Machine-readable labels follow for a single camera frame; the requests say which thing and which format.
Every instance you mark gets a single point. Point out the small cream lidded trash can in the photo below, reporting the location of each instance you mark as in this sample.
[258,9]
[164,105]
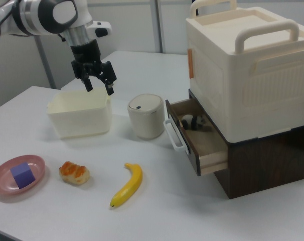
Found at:
[147,120]

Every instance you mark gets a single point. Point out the pink plastic plate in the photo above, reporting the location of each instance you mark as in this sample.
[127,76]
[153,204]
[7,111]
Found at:
[1,180]

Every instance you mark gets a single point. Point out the toy bread with orange glaze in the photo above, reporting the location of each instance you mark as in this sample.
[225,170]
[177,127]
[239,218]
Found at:
[74,173]

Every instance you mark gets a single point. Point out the purple foam cube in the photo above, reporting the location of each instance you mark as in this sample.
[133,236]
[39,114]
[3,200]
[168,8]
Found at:
[22,175]

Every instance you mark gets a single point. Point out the dark brown wooden cabinet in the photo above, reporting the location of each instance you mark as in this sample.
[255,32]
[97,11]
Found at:
[262,163]

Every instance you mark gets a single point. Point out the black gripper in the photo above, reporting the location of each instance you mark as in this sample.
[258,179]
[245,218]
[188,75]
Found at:
[86,55]

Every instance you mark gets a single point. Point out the cream plastic open bin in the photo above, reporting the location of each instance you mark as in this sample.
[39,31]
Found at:
[79,123]

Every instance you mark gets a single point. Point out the wooden drawer with dark front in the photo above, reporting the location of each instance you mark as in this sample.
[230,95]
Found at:
[207,145]

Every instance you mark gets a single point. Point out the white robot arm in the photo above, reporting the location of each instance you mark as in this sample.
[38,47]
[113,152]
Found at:
[41,17]

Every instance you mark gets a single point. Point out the yellow toy banana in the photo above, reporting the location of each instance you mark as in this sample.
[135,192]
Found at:
[132,183]

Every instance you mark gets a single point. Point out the black white panda toy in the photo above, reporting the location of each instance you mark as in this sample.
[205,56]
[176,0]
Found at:
[193,122]

